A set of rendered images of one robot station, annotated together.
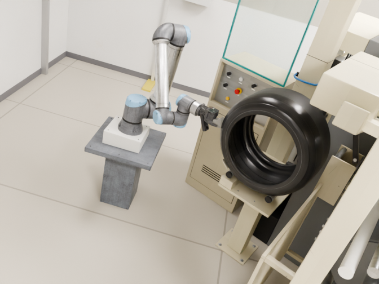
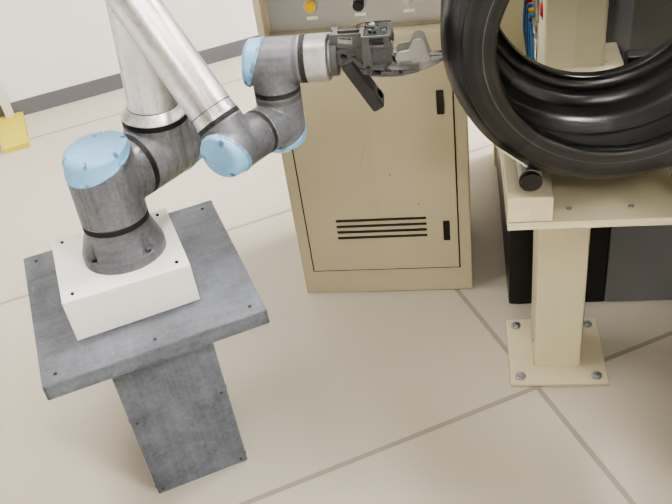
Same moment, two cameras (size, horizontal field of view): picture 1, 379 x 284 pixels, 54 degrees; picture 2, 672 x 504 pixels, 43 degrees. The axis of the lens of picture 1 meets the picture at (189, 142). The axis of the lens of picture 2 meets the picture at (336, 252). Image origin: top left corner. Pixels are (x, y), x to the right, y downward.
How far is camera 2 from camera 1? 0.96 m
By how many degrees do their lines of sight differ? 15
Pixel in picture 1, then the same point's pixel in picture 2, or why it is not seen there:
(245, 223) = (562, 285)
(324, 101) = not seen: outside the picture
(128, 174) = (199, 373)
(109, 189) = (168, 447)
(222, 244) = (526, 372)
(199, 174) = (338, 252)
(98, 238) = not seen: outside the picture
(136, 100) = (100, 153)
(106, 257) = not seen: outside the picture
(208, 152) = (335, 180)
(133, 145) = (173, 286)
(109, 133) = (85, 301)
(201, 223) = (434, 360)
